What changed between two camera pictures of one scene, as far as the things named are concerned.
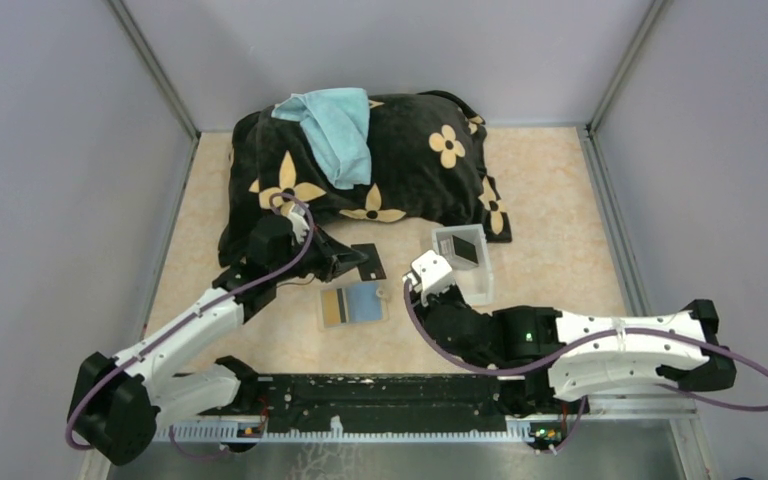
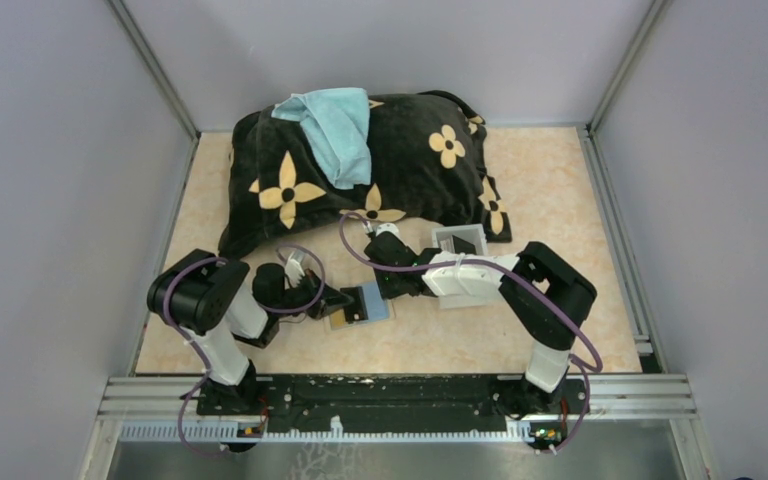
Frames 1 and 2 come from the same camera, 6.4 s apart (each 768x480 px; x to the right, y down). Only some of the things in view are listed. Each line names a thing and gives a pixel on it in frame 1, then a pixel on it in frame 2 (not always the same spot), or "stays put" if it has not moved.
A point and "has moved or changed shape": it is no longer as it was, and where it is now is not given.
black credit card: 372,269 has moved or changed shape
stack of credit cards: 461,250 stays put
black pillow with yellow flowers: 428,152 stays put
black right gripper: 421,310 to 387,290
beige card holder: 361,302 stays put
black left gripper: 333,261 to 334,299
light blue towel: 337,122 stays put
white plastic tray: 464,248 stays put
